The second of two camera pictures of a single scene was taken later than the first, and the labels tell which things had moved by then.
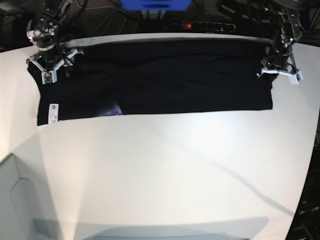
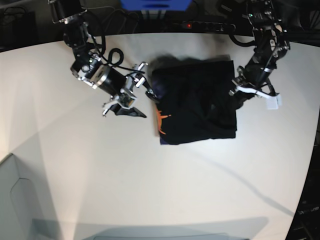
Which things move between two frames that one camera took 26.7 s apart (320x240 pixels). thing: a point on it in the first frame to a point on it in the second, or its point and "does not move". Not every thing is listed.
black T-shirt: (126, 78) to (196, 100)
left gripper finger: (68, 68) to (151, 93)
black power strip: (206, 27) does not move
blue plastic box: (156, 5) does not move
